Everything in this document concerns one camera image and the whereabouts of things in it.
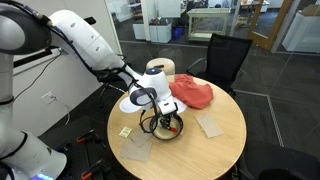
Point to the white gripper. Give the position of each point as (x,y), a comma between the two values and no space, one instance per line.
(166,107)

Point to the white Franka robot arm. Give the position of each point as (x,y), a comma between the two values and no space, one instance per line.
(83,36)

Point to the brown paper napkin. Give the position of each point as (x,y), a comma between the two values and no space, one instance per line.
(140,137)

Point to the red cloth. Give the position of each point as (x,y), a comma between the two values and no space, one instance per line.
(193,93)

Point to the grey cloth patch right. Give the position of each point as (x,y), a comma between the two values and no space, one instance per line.
(209,126)

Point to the grey cloth patch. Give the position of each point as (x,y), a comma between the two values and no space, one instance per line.
(133,152)
(209,126)

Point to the pale yellow sachet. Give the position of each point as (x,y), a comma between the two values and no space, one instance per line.
(125,132)

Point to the large white plate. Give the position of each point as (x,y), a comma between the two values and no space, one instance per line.
(126,106)

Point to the grey cloth patch left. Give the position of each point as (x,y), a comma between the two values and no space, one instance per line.
(133,152)

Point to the small black device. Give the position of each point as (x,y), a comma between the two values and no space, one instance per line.
(159,66)

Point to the black mesh office chair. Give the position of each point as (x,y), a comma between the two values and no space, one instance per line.
(286,163)
(226,56)

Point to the blue bin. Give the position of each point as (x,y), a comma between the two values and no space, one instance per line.
(177,33)

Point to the low white cabinet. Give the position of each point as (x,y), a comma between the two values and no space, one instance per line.
(160,32)

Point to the black robot cart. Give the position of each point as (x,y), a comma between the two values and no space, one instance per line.
(76,156)

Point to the pale green cart table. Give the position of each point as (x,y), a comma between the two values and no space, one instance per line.
(208,11)

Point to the wooden glass door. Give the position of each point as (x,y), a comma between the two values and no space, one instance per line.
(261,40)

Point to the black metal bar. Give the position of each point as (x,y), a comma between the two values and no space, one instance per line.
(36,57)

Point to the tall white cabinet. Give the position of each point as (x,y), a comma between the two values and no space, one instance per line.
(303,33)

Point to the cardboard box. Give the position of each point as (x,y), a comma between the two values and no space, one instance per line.
(311,10)

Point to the white wall socket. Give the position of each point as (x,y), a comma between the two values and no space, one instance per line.
(48,97)

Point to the black mounting bracket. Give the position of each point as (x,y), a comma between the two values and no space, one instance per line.
(90,20)

